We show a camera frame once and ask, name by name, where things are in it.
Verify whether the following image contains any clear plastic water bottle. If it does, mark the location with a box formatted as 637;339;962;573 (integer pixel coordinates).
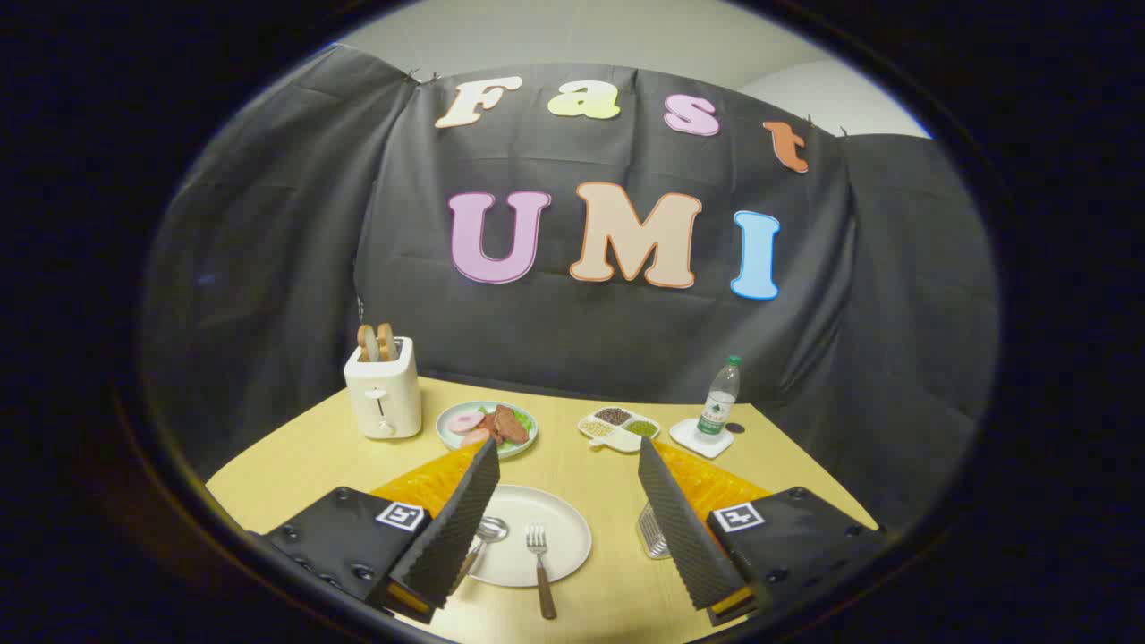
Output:
696;355;743;445

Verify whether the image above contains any white round plate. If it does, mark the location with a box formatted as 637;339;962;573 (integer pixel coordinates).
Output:
460;485;593;589

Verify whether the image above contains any metal spoon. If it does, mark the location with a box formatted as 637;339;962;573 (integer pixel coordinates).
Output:
456;516;510;582

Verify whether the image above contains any white divided grain dish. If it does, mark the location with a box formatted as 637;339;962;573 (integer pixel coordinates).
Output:
577;406;661;453

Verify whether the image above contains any pale green food plate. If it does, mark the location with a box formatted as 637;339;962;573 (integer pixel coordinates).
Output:
436;401;539;461

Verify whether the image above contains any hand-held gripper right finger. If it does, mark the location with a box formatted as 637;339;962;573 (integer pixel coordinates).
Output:
637;436;891;628

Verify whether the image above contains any fork with wooden handle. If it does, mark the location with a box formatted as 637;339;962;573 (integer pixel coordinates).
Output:
525;524;558;621

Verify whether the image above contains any white toaster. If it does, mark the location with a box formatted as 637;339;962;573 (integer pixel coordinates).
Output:
343;336;423;441

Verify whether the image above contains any black backdrop cloth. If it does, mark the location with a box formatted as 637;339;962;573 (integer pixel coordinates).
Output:
141;43;999;530

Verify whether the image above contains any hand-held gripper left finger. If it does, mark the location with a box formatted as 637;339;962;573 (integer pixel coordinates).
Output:
259;436;502;625

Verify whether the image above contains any white square coaster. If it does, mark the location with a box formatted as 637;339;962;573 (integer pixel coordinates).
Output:
669;417;735;461

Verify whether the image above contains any clear ribbed glass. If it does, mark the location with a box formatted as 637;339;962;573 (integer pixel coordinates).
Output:
636;501;674;562

